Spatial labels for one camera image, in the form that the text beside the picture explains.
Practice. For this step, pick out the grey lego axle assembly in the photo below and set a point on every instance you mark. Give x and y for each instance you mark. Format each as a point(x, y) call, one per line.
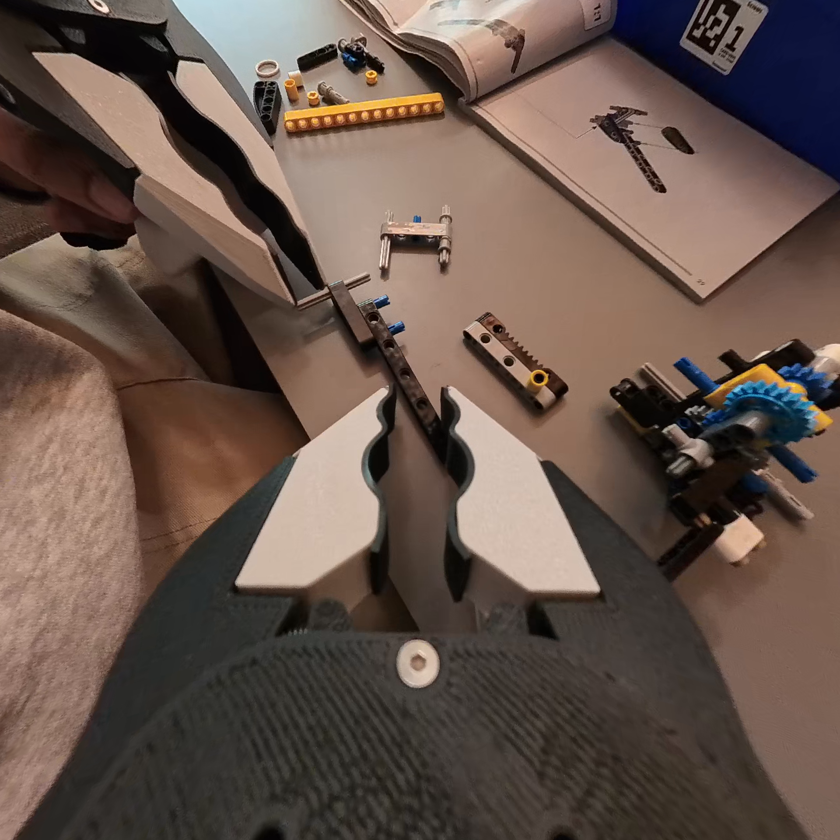
point(413, 228)

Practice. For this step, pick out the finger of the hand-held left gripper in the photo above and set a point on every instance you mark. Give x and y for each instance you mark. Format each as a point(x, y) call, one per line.
point(144, 157)
point(243, 151)

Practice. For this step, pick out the white lego piece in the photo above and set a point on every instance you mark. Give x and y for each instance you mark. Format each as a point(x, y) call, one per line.
point(296, 77)

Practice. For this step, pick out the lego gear model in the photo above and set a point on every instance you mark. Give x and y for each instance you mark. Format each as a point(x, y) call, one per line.
point(741, 420)

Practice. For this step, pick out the blue plastic bin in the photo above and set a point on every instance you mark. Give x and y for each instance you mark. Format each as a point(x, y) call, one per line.
point(807, 98)

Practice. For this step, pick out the yellow lego beam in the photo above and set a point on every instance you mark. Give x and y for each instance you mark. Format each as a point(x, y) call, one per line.
point(367, 115)

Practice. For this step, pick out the grey lego axle pin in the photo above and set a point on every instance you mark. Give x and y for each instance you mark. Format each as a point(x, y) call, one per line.
point(334, 93)

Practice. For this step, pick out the person's tan trousers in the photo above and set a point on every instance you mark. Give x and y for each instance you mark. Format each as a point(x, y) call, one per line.
point(210, 459)

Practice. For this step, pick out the blue black lego connector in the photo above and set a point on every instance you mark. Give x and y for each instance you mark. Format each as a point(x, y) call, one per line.
point(354, 56)

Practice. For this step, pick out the black short lego beam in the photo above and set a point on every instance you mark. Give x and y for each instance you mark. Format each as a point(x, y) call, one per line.
point(317, 58)

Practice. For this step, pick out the black lego beam assembly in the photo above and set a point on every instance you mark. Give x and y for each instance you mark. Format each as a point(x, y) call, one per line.
point(394, 354)

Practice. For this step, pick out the grey lego rack assembly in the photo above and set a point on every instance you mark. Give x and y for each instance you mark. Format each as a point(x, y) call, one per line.
point(505, 358)

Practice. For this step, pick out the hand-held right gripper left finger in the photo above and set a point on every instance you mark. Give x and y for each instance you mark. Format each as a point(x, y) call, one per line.
point(308, 518)

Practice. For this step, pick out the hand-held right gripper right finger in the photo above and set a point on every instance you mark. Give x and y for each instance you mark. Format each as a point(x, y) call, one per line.
point(518, 525)

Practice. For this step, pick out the person's left hand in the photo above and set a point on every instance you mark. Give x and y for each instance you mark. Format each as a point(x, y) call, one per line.
point(59, 184)

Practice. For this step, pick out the instruction booklet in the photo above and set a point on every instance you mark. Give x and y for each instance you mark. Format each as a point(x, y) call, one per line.
point(656, 197)

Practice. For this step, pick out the black curved lego beam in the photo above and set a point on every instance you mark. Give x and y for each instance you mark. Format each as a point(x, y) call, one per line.
point(267, 105)

